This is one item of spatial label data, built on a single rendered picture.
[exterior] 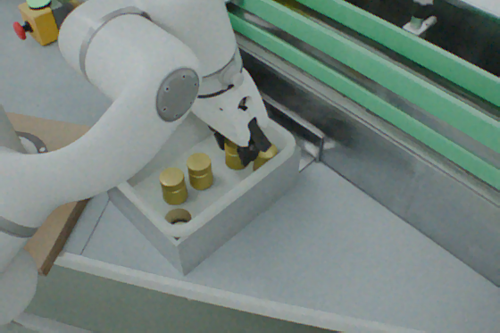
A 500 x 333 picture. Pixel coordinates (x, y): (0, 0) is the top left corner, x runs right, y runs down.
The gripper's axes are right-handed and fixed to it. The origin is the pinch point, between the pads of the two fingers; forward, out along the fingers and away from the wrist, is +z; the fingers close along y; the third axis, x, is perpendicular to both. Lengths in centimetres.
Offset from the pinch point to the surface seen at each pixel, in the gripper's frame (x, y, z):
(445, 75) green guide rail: -22.3, -17.6, -3.8
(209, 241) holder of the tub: 12.1, -5.5, 2.9
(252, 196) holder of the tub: 4.1, -5.8, 2.6
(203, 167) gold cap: 5.2, 2.1, 1.6
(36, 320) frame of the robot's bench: 50, 37, 53
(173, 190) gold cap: 10.2, 2.7, 1.3
